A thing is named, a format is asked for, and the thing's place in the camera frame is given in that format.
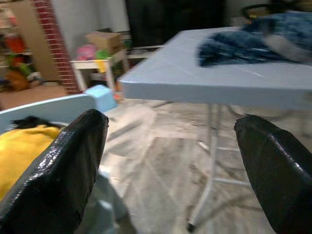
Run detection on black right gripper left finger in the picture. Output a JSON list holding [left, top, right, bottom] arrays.
[[0, 109, 109, 234]]

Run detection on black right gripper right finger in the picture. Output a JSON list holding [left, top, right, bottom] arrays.
[[234, 114, 312, 234]]

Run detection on blue plaid shorts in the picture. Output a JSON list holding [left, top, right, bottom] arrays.
[[197, 11, 312, 68]]

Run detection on yellow cloth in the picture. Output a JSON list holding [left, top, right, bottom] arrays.
[[0, 124, 64, 202]]

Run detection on black garment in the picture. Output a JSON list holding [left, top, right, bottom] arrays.
[[11, 116, 61, 129]]

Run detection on light blue plastic tub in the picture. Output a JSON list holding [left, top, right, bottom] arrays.
[[85, 84, 119, 113]]

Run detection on small white side table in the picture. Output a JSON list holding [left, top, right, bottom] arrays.
[[70, 50, 130, 92]]

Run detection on pink bag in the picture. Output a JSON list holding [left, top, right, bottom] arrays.
[[77, 43, 97, 61]]

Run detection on green toy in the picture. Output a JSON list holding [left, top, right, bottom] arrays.
[[96, 48, 113, 60]]

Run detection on white folding table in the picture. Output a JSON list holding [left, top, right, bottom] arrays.
[[118, 25, 312, 232]]

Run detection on cardboard box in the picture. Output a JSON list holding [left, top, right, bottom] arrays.
[[85, 30, 122, 56]]

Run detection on black television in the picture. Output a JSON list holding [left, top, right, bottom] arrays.
[[125, 0, 226, 48]]

